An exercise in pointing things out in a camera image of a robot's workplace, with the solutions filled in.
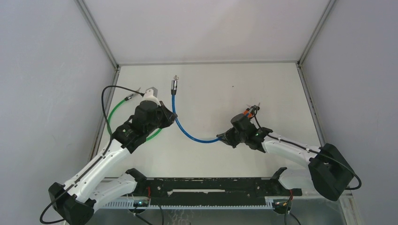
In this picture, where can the green cable lock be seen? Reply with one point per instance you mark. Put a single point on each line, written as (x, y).
(122, 102)

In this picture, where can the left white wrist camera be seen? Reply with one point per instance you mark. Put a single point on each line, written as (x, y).
(151, 95)

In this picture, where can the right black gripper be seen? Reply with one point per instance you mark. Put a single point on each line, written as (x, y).
(227, 137)

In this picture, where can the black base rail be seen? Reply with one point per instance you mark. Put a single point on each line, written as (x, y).
(212, 191)

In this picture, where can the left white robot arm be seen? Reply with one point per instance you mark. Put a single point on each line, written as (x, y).
(77, 199)

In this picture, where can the white slotted cable duct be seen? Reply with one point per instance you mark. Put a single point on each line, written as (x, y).
(268, 204)

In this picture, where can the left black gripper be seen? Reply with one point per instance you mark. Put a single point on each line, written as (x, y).
(169, 116)

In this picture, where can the orange padlock with keys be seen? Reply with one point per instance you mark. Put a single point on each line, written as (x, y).
(251, 110)

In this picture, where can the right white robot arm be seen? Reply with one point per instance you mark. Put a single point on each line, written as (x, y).
(324, 168)

